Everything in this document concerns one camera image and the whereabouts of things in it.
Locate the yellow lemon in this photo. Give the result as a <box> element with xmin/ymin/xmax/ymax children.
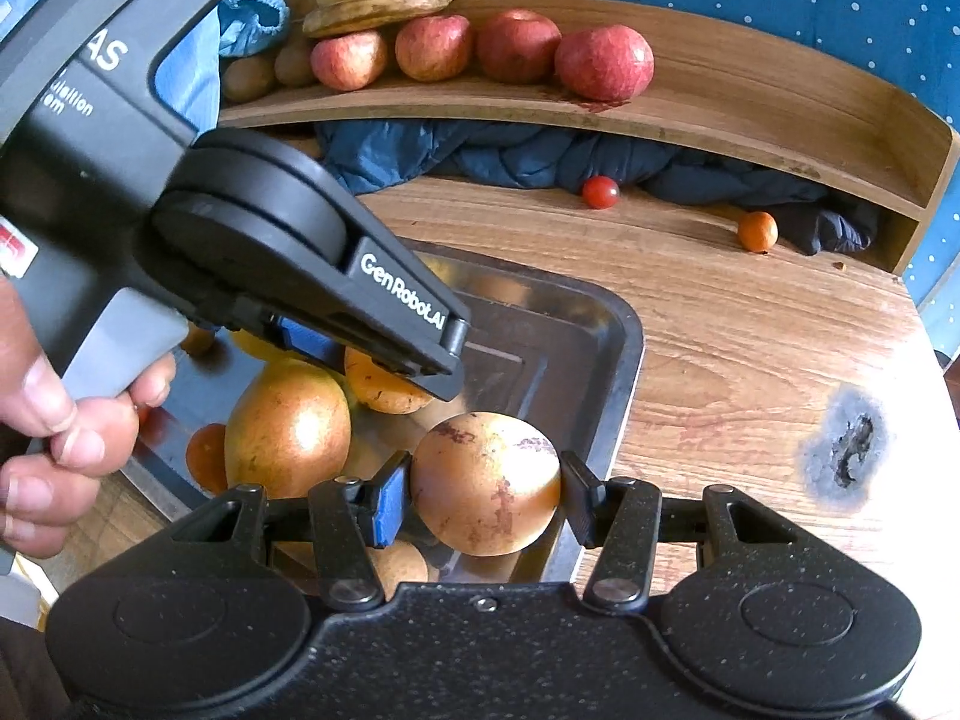
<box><xmin>229</xmin><ymin>326</ymin><xmax>290</xmax><ymax>362</ymax></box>

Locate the small orange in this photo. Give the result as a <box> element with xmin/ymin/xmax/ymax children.
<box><xmin>185</xmin><ymin>424</ymin><xmax>230</xmax><ymax>496</ymax></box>

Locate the tan fruit with brown marks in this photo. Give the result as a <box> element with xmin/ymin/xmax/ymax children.
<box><xmin>410</xmin><ymin>412</ymin><xmax>562</xmax><ymax>557</ymax></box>

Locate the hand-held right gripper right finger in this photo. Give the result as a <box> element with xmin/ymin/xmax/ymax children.
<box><xmin>559</xmin><ymin>452</ymin><xmax>802</xmax><ymax>614</ymax></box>

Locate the red apple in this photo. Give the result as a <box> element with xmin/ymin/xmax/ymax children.
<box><xmin>554</xmin><ymin>25</ymin><xmax>655</xmax><ymax>101</ymax></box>
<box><xmin>395</xmin><ymin>13</ymin><xmax>474</xmax><ymax>82</ymax></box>
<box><xmin>310</xmin><ymin>30</ymin><xmax>389</xmax><ymax>92</ymax></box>
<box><xmin>476</xmin><ymin>9</ymin><xmax>563</xmax><ymax>84</ymax></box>

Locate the wooden shelf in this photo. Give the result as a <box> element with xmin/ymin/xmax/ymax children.
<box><xmin>217</xmin><ymin>0</ymin><xmax>960</xmax><ymax>275</ymax></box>

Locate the small orange kumquat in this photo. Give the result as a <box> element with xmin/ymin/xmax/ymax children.
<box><xmin>737</xmin><ymin>211</ymin><xmax>779</xmax><ymax>253</ymax></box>

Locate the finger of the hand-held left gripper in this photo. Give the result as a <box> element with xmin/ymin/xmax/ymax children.
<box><xmin>330</xmin><ymin>236</ymin><xmax>472</xmax><ymax>403</ymax></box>
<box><xmin>238</xmin><ymin>298</ymin><xmax>347</xmax><ymax>367</ymax></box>

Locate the metal tray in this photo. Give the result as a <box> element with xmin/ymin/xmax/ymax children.
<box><xmin>112</xmin><ymin>240</ymin><xmax>646</xmax><ymax>587</ymax></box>

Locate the brown kiwi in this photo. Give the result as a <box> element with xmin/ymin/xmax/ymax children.
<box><xmin>274</xmin><ymin>37</ymin><xmax>317</xmax><ymax>87</ymax></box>
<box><xmin>223</xmin><ymin>51</ymin><xmax>277</xmax><ymax>104</ymax></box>

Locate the large yellow red mango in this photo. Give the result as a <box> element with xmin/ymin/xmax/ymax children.
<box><xmin>223</xmin><ymin>358</ymin><xmax>353</xmax><ymax>500</ymax></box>

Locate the small tan fruit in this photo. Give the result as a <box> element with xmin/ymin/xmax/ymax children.
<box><xmin>371</xmin><ymin>540</ymin><xmax>430</xmax><ymax>593</ymax></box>

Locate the dark blue quilted jacket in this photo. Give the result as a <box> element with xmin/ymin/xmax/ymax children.
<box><xmin>315</xmin><ymin>120</ymin><xmax>880</xmax><ymax>256</ymax></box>

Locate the person's left hand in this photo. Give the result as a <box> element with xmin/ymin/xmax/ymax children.
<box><xmin>0</xmin><ymin>298</ymin><xmax>178</xmax><ymax>560</ymax></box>

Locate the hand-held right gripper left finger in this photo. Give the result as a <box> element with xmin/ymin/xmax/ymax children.
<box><xmin>161</xmin><ymin>452</ymin><xmax>415</xmax><ymax>614</ymax></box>

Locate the light blue striped garment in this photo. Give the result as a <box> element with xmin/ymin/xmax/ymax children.
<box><xmin>0</xmin><ymin>0</ymin><xmax>291</xmax><ymax>136</ymax></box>

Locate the orange fruit with dark spots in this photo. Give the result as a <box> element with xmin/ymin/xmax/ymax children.
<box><xmin>343</xmin><ymin>345</ymin><xmax>436</xmax><ymax>415</ymax></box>

